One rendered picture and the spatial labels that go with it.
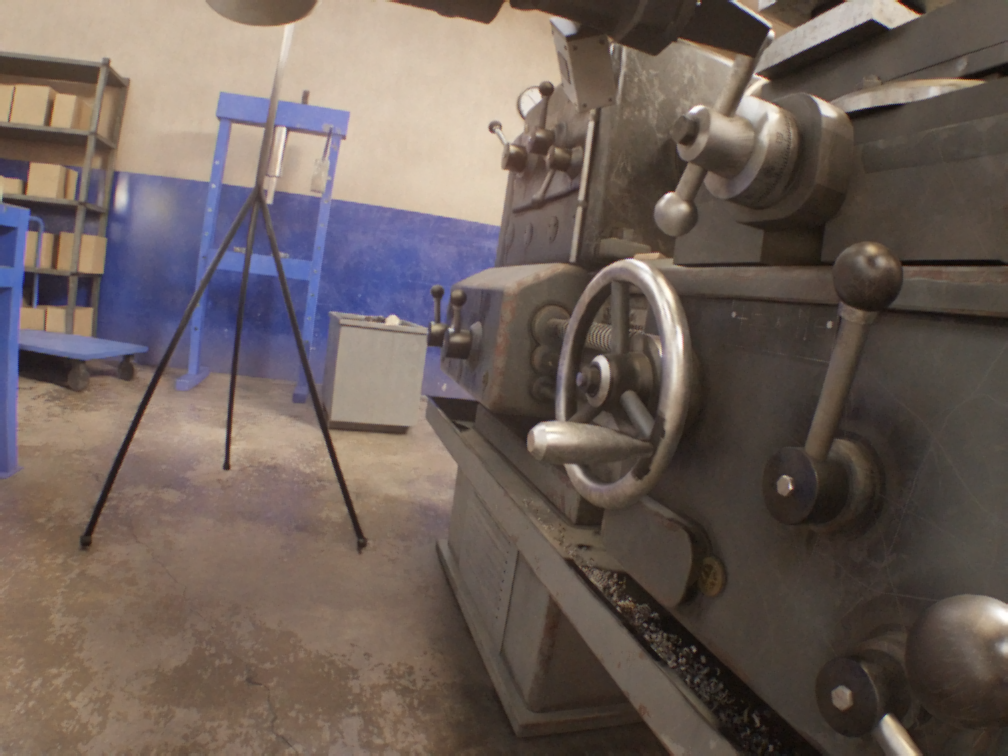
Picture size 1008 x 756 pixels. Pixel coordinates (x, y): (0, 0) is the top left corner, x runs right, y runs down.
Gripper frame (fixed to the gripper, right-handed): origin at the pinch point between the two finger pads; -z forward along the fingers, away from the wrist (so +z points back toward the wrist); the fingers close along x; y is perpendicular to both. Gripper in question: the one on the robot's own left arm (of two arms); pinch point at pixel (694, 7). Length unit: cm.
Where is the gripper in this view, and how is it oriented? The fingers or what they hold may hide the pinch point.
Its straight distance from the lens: 36.1
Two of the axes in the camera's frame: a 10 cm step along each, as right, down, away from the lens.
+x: -1.4, -7.1, 6.9
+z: -9.5, -1.1, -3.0
